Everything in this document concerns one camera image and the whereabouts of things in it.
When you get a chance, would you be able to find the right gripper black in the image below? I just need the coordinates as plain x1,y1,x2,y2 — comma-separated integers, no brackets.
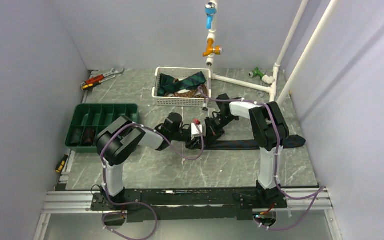
204,114,237,146

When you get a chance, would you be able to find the navy brown striped tie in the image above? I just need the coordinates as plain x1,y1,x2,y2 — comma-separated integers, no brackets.
204,135,306,151

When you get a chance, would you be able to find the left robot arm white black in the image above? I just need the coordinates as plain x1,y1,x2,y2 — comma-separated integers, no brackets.
94,112,205,210

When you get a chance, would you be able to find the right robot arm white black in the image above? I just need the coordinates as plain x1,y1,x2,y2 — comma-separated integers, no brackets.
202,93,290,208

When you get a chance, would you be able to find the brown patterned tie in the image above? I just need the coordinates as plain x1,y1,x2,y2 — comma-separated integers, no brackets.
164,84,208,99

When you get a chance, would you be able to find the green striped tie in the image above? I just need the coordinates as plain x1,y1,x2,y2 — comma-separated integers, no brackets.
157,71,207,97

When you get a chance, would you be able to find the white plastic basket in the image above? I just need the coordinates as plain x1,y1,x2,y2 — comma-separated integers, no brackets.
151,67,211,107

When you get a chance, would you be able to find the green valve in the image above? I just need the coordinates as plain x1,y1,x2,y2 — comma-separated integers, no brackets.
248,67,266,79

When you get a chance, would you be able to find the orange valve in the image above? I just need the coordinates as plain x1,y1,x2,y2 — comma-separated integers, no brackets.
202,38,223,57

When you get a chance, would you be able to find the maroon rolled tie in tray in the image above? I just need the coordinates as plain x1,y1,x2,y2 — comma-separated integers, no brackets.
81,127,96,147

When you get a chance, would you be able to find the green compartment tray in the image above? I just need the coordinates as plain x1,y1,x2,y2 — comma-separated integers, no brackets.
64,103,140,153

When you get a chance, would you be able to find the dark rolled tie in tray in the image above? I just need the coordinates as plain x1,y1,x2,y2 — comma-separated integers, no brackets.
69,128,83,147

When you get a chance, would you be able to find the blue valve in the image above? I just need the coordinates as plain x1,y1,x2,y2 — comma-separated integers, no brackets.
205,2,217,30

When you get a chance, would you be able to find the yellow black screwdriver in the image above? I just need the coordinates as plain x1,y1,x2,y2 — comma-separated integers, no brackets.
55,154,69,173

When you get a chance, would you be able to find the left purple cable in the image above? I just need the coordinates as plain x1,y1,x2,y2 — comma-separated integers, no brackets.
99,122,206,240

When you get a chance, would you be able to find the purple cable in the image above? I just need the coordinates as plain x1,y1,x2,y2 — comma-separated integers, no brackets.
196,86,327,232
99,122,206,240

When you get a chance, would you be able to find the white pvc pipe frame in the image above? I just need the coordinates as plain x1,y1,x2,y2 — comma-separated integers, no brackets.
211,0,338,102

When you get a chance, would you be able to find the red handled adjustable wrench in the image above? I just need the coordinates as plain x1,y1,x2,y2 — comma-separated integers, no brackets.
81,68,125,91

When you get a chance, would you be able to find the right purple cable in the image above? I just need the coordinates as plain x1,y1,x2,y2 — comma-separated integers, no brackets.
196,86,327,232

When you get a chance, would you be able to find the aluminium rail frame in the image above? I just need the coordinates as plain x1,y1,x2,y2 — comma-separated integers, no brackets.
41,68,333,235

